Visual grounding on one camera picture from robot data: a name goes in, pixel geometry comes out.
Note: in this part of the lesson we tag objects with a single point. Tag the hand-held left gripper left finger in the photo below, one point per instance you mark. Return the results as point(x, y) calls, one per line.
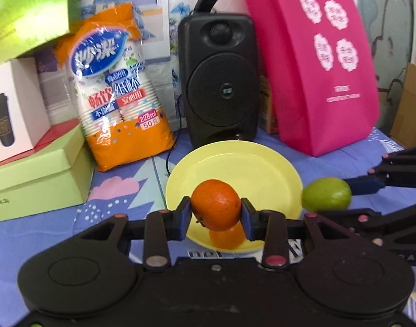
point(184, 218)

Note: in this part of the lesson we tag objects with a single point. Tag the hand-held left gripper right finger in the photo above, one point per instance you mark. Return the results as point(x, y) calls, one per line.
point(246, 220)

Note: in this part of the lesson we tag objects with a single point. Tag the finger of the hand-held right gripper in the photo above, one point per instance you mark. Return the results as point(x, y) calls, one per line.
point(381, 224)
point(366, 184)

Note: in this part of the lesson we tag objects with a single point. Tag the orange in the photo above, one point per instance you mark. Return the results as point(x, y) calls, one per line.
point(215, 204)

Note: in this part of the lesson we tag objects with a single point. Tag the green lime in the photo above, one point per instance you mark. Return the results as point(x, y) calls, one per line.
point(327, 195)

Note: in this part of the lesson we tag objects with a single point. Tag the yellow plate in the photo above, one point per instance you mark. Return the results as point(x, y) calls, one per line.
point(242, 167)

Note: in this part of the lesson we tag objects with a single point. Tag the blue printed blanket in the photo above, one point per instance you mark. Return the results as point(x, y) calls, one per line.
point(119, 197)

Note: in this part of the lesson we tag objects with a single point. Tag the brown cardboard box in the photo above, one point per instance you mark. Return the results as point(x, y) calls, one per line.
point(410, 112)

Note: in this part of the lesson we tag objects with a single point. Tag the pink fabric bag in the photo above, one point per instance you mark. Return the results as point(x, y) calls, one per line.
point(317, 85)

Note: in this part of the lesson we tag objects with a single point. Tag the small orange carton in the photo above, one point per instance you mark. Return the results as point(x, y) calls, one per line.
point(267, 109)

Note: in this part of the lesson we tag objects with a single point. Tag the black speaker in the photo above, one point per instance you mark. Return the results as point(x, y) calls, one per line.
point(221, 92)

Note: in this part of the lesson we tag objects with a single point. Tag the orange paper cup pack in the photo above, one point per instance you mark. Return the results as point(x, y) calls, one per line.
point(115, 102)

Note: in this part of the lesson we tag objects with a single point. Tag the light green gift box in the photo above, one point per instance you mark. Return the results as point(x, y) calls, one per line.
point(34, 184)

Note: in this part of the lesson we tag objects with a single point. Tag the red flat box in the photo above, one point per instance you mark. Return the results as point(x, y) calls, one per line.
point(54, 133)

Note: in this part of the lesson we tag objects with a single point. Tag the purple and white box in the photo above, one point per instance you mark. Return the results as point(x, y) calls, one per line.
point(56, 92)

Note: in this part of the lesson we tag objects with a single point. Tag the white box with cup picture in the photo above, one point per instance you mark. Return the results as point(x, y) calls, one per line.
point(18, 105)

